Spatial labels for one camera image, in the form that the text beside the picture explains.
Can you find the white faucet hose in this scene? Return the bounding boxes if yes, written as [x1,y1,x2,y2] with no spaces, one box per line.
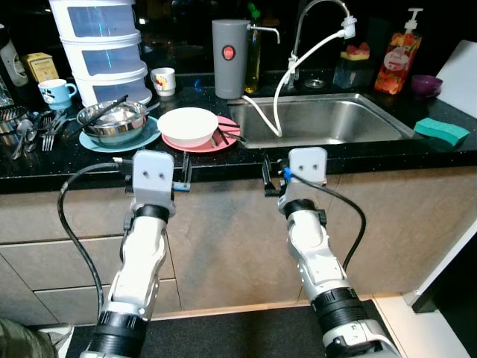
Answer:
[240,16,357,139]

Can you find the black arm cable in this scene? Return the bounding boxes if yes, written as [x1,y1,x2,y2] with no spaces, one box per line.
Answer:
[58,157,135,318]
[283,170,367,273]

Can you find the plain steel fork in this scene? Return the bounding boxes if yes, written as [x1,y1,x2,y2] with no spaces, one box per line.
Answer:
[41,112,69,153]

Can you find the small purple bowl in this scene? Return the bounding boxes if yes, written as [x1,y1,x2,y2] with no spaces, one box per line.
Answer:
[411,75,444,98]

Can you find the orange dish soap pump bottle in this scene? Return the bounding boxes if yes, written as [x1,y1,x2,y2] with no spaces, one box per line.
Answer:
[374,7,424,95]

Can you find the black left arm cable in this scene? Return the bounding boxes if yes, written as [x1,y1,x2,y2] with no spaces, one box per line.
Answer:
[58,157,135,318]

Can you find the oil bottle green cap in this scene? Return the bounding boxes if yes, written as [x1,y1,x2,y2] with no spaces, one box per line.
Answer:
[247,4,264,94]

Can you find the dark sponge holder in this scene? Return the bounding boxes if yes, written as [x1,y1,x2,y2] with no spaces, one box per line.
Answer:
[333,58,373,92]

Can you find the steel spoon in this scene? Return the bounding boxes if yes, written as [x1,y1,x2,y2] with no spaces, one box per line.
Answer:
[10,118,37,161]

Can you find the grey water filter canister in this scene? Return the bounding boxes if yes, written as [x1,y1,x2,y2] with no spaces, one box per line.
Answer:
[212,19,281,100]

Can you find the stainless steel sink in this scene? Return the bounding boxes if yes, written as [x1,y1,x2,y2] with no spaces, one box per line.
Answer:
[227,93,418,148]

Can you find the white tiered plastic container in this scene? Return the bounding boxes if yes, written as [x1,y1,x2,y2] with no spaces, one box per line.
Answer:
[48,0,154,107]

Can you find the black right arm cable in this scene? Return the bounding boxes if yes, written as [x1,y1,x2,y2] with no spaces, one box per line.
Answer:
[283,170,367,273]

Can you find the stainless steel bowl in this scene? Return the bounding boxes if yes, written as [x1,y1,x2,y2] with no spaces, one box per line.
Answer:
[77,99,150,145]

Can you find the white printed mug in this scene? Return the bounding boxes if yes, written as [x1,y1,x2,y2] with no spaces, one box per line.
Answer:
[151,67,177,97]

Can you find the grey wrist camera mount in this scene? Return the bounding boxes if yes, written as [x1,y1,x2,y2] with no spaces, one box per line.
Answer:
[288,147,329,186]
[131,150,176,217]

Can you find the black floor mat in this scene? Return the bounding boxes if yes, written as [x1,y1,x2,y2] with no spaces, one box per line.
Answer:
[66,297,399,358]

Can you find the white bowl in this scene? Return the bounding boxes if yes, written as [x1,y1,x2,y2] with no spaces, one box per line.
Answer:
[157,107,219,147]

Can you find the white cutting board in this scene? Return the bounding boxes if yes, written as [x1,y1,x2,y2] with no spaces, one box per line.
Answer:
[436,39,477,118]

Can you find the yellow box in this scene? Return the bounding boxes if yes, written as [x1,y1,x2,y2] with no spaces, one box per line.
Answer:
[21,52,60,84]

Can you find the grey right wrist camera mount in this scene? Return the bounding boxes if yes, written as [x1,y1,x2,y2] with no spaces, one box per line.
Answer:
[288,147,329,186]

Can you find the olive green fabric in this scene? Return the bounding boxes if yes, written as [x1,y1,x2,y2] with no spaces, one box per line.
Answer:
[0,319,53,358]

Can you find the green sponge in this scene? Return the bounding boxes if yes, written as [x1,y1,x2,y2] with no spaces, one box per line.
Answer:
[414,117,470,147]

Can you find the teal plate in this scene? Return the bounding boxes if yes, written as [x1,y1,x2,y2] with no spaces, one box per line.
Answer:
[79,116,162,153]

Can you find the red and yellow sponge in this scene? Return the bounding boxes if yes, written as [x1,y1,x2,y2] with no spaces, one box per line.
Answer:
[341,43,370,62]

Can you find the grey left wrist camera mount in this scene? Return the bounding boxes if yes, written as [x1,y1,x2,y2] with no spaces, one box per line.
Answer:
[131,150,176,217]

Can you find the chrome gooseneck faucet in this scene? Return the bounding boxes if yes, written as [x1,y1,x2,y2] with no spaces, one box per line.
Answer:
[287,0,351,83]

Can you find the pink plate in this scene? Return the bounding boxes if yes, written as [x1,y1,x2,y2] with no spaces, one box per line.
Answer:
[162,116,241,154]

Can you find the beige kitchen cabinet fronts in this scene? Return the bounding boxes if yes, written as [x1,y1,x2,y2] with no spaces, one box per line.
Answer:
[0,166,477,325]

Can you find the black handled utensil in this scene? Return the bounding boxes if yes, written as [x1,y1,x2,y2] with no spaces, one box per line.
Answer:
[83,95,129,128]

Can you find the blue mug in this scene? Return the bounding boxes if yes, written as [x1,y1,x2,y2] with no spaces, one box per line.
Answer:
[38,78,78,111]

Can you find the metal wire rack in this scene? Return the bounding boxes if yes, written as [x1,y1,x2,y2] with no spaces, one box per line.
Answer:
[0,104,34,136]

